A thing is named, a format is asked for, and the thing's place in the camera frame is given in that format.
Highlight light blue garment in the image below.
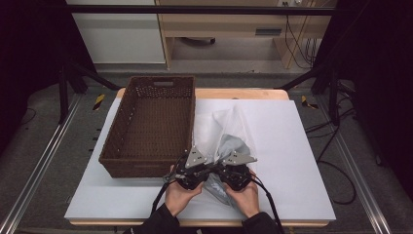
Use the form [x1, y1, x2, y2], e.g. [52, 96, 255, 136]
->
[204, 133, 253, 206]

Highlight white mesh laundry bag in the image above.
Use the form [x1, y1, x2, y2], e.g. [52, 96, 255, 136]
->
[191, 103, 261, 208]

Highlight black metal stand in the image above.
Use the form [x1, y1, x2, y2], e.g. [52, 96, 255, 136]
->
[57, 60, 123, 125]
[275, 62, 343, 127]

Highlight white table cover board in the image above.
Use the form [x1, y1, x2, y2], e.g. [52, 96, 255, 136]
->
[63, 97, 337, 223]

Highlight right hand-held gripper cable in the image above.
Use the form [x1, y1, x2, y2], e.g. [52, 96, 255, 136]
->
[248, 175, 284, 234]

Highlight brown wicker basket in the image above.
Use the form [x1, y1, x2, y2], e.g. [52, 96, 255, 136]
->
[98, 75, 197, 179]

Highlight black curtain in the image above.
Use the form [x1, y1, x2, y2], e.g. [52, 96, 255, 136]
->
[0, 0, 95, 158]
[315, 0, 413, 193]

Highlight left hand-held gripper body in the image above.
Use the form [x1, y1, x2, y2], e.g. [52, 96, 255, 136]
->
[173, 145, 211, 191]

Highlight straight black floor cables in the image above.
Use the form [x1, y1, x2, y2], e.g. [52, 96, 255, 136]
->
[304, 106, 357, 140]

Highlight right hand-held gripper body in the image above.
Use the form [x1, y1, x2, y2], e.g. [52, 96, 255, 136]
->
[217, 150, 258, 192]

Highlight aluminium floor rail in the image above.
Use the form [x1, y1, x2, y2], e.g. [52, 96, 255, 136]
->
[0, 93, 83, 234]
[316, 97, 393, 234]

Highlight light wooden desk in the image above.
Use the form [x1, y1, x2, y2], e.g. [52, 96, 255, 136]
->
[155, 0, 339, 70]

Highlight hanging black desk cables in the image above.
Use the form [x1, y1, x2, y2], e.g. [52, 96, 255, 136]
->
[282, 1, 319, 70]

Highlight thin black floor cable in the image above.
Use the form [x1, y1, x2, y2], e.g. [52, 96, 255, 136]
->
[19, 106, 38, 127]

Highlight white cabinet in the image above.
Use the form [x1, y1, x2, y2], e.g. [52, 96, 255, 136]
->
[65, 0, 167, 65]

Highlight person's left hand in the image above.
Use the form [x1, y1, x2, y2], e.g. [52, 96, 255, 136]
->
[164, 165, 205, 217]

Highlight left hand-held gripper cable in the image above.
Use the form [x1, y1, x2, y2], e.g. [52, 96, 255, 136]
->
[150, 155, 189, 215]

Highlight black horizontal frame bar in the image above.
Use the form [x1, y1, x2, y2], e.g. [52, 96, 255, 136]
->
[63, 4, 337, 17]

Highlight looped black floor cable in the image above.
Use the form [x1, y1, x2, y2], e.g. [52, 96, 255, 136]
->
[316, 159, 357, 206]

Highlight hand-held gripper cable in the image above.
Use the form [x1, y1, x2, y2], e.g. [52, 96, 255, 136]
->
[150, 155, 189, 215]
[248, 175, 284, 234]

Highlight person's right hand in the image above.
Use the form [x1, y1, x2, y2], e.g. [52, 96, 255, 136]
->
[224, 170, 261, 219]

